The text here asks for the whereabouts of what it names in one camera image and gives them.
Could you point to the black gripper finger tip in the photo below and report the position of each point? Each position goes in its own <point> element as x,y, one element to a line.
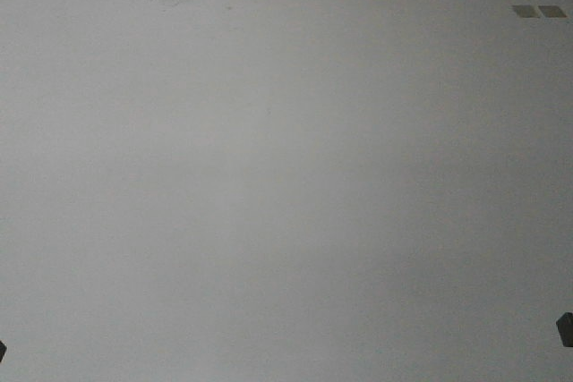
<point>564,325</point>
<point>3,350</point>

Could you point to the olive floor tape right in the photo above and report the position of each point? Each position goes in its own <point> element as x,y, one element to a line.
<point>552,11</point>

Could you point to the olive floor tape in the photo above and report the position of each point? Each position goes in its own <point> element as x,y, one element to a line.
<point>525,11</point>
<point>552,11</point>

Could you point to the olive floor tape left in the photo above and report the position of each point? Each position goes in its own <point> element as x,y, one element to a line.
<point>525,11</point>

